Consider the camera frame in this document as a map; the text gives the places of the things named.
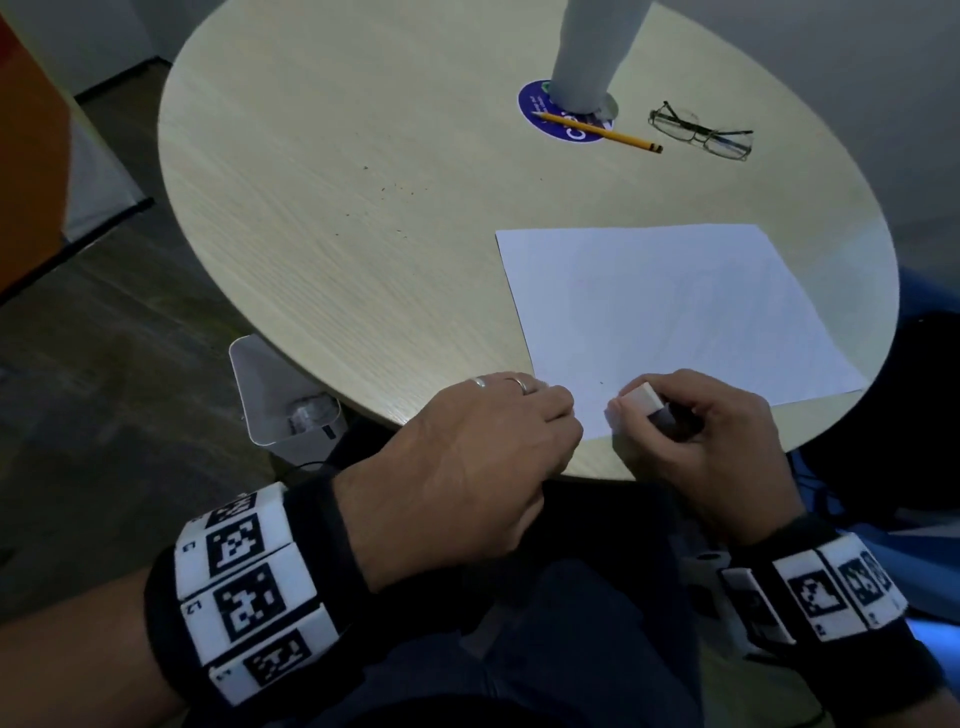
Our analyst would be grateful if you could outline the person's right hand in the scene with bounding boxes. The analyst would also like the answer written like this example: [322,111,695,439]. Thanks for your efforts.
[606,369,807,547]

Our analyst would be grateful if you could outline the person's left hand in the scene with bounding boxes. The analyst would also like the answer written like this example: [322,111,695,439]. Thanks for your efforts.
[333,371,585,594]

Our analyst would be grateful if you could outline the white eraser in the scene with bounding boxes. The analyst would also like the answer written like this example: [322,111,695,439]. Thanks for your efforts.
[615,381,670,421]

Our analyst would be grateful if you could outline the white paper sheet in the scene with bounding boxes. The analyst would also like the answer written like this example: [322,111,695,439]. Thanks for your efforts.
[495,223,870,444]

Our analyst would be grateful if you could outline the person's left forearm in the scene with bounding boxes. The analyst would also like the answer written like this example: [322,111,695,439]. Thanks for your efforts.
[0,564,189,728]

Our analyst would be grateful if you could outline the person's dark trousers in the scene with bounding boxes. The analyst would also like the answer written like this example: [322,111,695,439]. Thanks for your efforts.
[292,420,710,728]

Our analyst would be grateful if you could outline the right wristband with marker tiles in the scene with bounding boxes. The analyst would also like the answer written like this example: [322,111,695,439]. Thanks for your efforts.
[723,516,945,702]

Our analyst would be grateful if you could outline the wristband with marker tiles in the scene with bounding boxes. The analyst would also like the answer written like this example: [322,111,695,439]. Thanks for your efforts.
[144,478,369,711]
[723,516,945,702]

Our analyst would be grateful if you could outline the white plastic bin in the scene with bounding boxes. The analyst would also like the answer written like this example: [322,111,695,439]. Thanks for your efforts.
[228,334,349,450]

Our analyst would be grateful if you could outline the yellow pencil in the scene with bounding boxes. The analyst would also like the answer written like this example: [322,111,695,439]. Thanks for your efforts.
[535,111,665,156]

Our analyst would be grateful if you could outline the round blue sticker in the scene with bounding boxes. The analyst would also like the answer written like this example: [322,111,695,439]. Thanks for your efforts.
[516,79,621,143]

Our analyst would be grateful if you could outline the thin-framed eyeglasses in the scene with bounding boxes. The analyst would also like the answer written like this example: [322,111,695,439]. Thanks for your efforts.
[648,100,754,162]

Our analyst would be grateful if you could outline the left wristband with marker tiles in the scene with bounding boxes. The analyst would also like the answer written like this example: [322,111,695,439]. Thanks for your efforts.
[144,478,369,711]

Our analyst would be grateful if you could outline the grey round column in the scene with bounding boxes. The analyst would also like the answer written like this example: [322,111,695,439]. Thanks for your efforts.
[550,0,651,115]

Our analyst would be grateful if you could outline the orange panel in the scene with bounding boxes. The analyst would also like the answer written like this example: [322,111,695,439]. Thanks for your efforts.
[0,13,78,295]

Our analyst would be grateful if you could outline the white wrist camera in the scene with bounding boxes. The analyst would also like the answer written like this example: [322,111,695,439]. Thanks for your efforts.
[686,550,798,655]

